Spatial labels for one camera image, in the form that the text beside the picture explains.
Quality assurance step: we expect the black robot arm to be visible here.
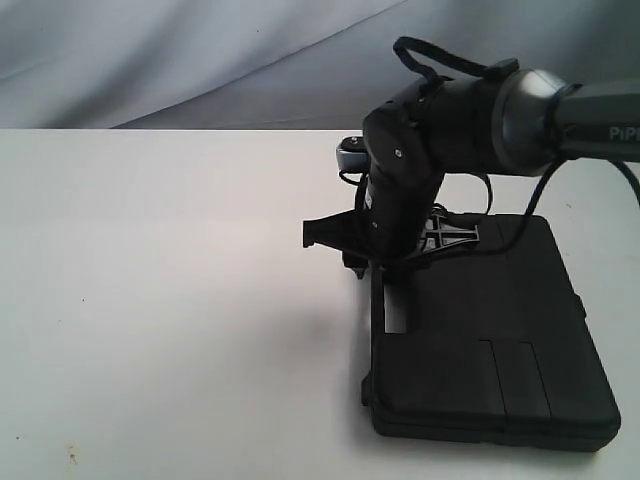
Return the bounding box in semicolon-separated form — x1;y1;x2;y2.
302;60;639;273

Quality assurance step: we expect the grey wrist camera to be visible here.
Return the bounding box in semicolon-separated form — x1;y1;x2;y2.
336;136;370;174

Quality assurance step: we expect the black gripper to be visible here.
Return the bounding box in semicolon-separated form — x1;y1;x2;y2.
301;207;484;279

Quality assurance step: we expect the black plastic tool case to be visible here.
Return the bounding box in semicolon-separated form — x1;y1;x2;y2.
361;215;621;452

